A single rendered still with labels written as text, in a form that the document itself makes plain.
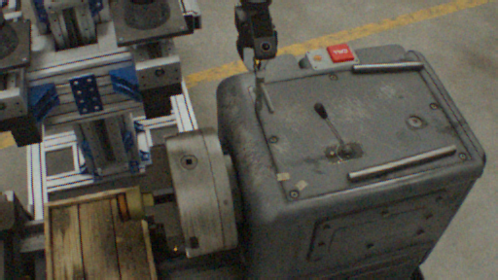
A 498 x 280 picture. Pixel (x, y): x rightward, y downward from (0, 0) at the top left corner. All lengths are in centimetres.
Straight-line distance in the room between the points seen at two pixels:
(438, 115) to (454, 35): 243
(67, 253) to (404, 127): 97
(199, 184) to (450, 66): 254
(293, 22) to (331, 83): 220
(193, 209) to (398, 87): 61
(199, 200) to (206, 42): 227
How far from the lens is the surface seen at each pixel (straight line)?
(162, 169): 131
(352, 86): 137
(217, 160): 121
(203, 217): 121
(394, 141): 128
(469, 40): 378
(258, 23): 111
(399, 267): 167
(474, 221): 280
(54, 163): 262
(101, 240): 155
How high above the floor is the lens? 221
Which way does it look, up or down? 51 degrees down
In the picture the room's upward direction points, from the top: 2 degrees clockwise
